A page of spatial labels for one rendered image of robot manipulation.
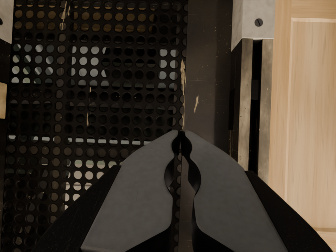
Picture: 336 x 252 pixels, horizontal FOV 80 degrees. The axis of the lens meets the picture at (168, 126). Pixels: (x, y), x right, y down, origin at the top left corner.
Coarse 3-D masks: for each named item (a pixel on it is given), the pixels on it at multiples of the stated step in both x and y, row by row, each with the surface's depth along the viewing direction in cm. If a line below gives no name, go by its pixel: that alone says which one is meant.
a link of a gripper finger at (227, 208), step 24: (192, 144) 11; (192, 168) 10; (216, 168) 9; (240, 168) 9; (216, 192) 8; (240, 192) 8; (192, 216) 8; (216, 216) 7; (240, 216) 7; (264, 216) 7; (192, 240) 8; (216, 240) 6; (240, 240) 6; (264, 240) 6
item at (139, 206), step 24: (168, 144) 11; (120, 168) 9; (144, 168) 9; (168, 168) 10; (120, 192) 8; (144, 192) 8; (168, 192) 8; (96, 216) 7; (120, 216) 7; (144, 216) 7; (168, 216) 7; (96, 240) 6; (120, 240) 6; (144, 240) 6; (168, 240) 7
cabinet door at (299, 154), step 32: (288, 0) 43; (320, 0) 43; (288, 32) 43; (320, 32) 43; (288, 64) 43; (320, 64) 43; (288, 96) 43; (320, 96) 43; (288, 128) 43; (320, 128) 43; (288, 160) 43; (320, 160) 43; (288, 192) 43; (320, 192) 43; (320, 224) 43
